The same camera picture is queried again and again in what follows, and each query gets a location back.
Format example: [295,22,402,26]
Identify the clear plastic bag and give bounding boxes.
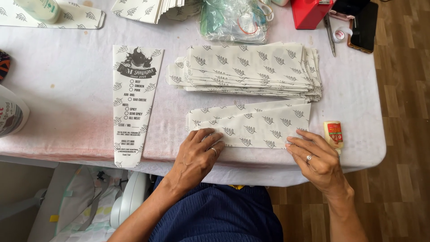
[200,0,275,45]

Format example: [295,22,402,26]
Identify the leaf-patterned paper wrapper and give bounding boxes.
[185,98,312,149]

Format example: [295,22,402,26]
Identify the black smartphone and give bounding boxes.
[347,2,379,54]

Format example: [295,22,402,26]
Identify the navy blue dress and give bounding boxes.
[149,175,284,242]

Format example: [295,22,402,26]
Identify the person's left hand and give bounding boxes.
[167,128,226,194]

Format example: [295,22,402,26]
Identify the colourful woven item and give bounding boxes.
[0,50,11,81]

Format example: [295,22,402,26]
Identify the white plastic tub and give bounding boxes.
[0,84,30,138]

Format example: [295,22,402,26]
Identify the small glue bottle red label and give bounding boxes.
[323,121,344,155]

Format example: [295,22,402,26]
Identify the stack of leaf-patterned paper wrappers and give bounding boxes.
[166,42,323,102]

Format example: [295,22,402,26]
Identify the person's right hand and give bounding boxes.
[285,130,352,199]

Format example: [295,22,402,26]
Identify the pink-cased phone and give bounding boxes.
[329,0,371,21]

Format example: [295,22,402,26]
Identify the white tape roll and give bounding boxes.
[332,26,353,44]

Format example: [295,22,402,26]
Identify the red rubber band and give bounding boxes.
[237,18,259,36]

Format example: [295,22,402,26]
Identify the white plastic appliance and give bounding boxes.
[110,171,152,230]

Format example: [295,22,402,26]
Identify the fanned pile of patterned sleeves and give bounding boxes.
[110,0,202,24]

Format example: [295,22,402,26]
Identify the metal scissors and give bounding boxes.
[323,13,336,57]

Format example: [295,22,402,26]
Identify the printed tapered paper sleeve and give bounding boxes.
[112,45,164,168]

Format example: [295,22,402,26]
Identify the grey baby bouncer seat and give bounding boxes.
[26,164,135,242]

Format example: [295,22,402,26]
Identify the white tablecloth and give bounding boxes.
[0,0,387,187]

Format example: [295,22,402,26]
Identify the red box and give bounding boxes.
[290,0,334,30]

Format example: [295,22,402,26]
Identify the pale green bottle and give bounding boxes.
[15,0,62,24]

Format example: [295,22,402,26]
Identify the flat leaf-patterned paper sheet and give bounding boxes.
[0,0,106,30]

